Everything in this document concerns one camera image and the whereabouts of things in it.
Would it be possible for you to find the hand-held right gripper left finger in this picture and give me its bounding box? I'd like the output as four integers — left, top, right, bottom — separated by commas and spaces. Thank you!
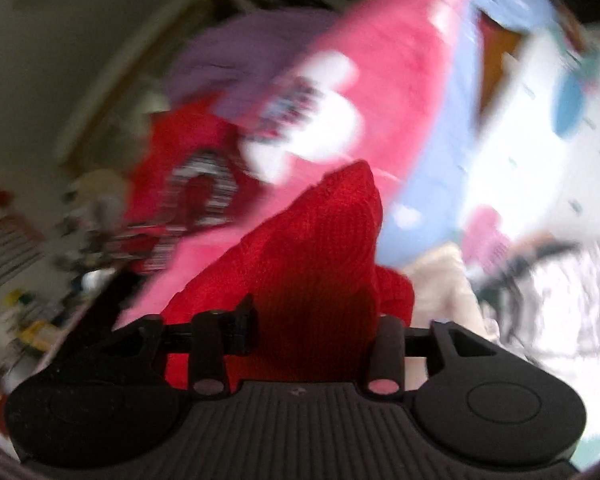
112, 294, 256, 398

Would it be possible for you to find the pink garment white print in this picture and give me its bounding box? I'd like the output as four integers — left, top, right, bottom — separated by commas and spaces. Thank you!
115, 0, 531, 332

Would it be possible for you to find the light blue garment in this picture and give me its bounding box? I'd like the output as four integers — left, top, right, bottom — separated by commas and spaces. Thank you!
379, 0, 557, 267

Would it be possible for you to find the colourful printed play mat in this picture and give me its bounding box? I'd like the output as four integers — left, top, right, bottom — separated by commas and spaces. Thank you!
457, 22, 600, 471

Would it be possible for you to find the red knit sweater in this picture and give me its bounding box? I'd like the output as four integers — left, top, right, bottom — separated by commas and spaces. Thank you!
164, 160, 416, 392

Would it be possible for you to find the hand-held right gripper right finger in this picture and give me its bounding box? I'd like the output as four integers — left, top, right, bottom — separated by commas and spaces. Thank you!
363, 316, 499, 396

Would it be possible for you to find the cream cloth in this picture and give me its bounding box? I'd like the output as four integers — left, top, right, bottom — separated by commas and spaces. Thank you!
404, 244, 488, 343

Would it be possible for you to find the purple garment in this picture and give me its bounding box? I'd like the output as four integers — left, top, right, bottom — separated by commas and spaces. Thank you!
166, 9, 342, 122

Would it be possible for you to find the red garment striped print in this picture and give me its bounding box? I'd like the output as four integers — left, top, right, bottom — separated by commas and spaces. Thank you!
104, 100, 263, 277

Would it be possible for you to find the black white patterned cloth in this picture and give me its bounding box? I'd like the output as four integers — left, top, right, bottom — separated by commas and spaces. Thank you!
480, 239, 600, 363

